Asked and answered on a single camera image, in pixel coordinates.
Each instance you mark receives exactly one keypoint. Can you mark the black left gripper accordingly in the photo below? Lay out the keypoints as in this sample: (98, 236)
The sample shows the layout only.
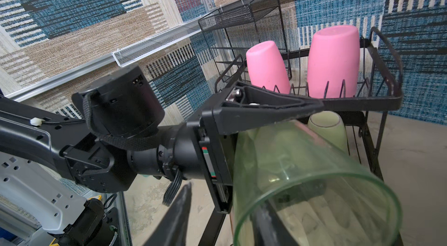
(213, 129)

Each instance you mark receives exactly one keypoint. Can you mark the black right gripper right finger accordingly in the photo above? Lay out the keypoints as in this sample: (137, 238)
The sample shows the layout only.
(268, 228)

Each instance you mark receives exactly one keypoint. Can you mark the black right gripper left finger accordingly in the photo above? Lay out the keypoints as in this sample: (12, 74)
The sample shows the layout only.
(172, 229)

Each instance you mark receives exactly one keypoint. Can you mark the pink plastic cup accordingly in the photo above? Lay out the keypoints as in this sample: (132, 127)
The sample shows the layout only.
(334, 62)
(266, 67)

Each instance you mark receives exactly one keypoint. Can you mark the green glass cup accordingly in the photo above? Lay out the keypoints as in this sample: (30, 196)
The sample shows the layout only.
(323, 197)

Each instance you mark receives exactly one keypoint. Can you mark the light green ceramic mug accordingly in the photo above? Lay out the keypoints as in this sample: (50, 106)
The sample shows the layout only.
(331, 127)

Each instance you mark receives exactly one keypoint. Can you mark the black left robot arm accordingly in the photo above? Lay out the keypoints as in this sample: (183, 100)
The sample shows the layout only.
(119, 137)

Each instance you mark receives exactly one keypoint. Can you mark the black two-tier dish rack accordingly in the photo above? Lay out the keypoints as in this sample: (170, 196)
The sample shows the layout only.
(288, 185)

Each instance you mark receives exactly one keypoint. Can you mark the black mesh shelf unit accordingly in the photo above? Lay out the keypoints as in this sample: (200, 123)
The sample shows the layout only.
(242, 25)

